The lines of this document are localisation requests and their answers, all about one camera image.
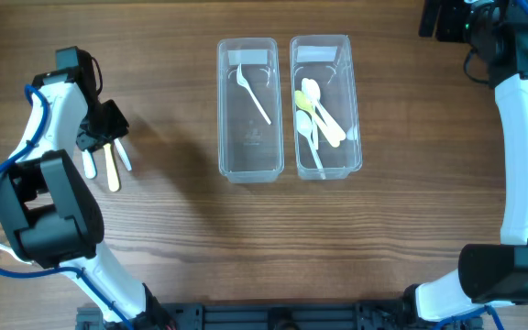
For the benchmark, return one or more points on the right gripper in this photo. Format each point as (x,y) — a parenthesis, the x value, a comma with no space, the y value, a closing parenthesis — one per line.
(446,30)

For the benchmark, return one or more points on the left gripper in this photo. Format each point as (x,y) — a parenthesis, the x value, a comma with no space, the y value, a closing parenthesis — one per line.
(118,126)

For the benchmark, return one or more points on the white fork top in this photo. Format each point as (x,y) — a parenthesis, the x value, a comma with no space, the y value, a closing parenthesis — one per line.
(123,154)

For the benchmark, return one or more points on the light blue plastic fork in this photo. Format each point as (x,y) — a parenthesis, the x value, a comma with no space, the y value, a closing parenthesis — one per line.
(89,167)

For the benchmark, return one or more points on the yellow plastic fork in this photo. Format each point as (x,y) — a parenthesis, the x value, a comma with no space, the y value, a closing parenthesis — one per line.
(111,171)

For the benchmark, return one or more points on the bent white plastic fork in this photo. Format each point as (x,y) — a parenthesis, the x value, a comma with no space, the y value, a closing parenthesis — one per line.
(243,82)

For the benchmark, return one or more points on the white thick-handled spoon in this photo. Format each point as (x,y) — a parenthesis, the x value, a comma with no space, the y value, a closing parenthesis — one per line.
(312,90)

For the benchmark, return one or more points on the yellow plastic spoon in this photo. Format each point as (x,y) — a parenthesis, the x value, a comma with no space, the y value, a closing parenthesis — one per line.
(322,126)

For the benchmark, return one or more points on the white thin spoon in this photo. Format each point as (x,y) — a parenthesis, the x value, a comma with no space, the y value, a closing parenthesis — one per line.
(304,126)

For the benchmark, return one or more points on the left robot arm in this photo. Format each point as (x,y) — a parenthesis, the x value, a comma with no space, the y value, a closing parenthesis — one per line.
(48,213)

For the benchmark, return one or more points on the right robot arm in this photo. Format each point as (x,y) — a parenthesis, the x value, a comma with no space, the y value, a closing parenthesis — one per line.
(487,277)

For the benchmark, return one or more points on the right clear plastic container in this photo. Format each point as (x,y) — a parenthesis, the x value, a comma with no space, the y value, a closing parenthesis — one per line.
(328,60)

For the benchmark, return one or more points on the clear plastic container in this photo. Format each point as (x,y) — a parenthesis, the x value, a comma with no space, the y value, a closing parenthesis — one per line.
(249,150)
(328,60)

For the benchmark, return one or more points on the left clear plastic container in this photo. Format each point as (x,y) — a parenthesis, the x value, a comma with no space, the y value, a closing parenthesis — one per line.
(249,150)

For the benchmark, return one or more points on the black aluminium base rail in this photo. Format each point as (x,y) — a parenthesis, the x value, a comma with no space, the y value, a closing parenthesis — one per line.
(354,316)

